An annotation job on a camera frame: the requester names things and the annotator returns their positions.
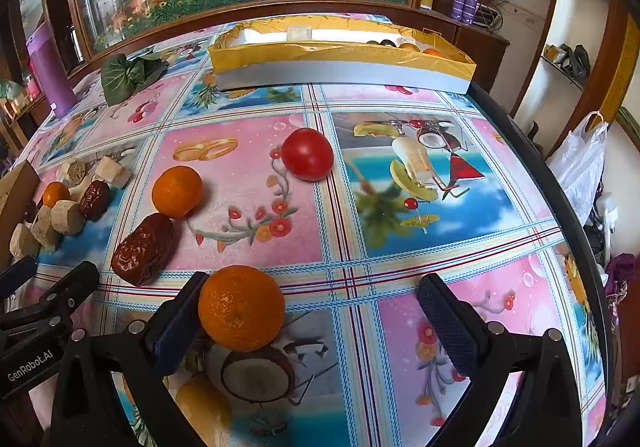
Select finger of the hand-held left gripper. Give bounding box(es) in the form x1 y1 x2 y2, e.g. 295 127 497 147
0 254 39 299
0 261 101 344

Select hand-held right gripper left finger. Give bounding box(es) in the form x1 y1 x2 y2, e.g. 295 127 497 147
50 271 209 447

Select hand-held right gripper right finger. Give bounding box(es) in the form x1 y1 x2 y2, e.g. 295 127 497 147
417 273 583 447

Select large orange tangerine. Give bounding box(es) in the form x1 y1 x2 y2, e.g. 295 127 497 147
198 265 287 353

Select brown cardboard box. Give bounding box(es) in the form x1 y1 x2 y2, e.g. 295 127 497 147
0 160 42 269

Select large red date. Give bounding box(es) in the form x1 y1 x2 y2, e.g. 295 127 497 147
110 213 177 287

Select small red date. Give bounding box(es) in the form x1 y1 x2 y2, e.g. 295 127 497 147
79 180 112 222

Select red tomato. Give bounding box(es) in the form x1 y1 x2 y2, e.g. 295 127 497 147
281 128 334 182

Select yellow-lined white box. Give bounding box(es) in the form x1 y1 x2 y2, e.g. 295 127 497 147
207 17 478 94

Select small orange tangerine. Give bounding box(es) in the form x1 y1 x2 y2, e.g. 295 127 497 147
42 182 72 208

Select green-topped pastry piece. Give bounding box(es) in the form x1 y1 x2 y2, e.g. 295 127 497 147
60 159 96 184

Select white pastry block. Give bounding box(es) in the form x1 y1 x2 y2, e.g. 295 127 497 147
94 156 134 190

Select printed fruit tablecloth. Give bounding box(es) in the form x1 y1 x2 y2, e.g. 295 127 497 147
25 14 608 447

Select purple cloth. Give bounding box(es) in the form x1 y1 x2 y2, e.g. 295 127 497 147
604 252 637 323

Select purple tumbler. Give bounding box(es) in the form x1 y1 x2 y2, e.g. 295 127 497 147
26 21 78 118

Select white plastic bag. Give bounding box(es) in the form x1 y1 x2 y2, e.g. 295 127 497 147
546 111 610 224

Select green leaf vegetable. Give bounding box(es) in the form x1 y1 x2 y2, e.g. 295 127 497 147
101 52 168 106

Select dark shoes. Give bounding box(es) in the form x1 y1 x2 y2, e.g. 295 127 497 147
544 43 592 80

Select wire basket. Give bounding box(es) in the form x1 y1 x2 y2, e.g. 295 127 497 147
474 2 503 28

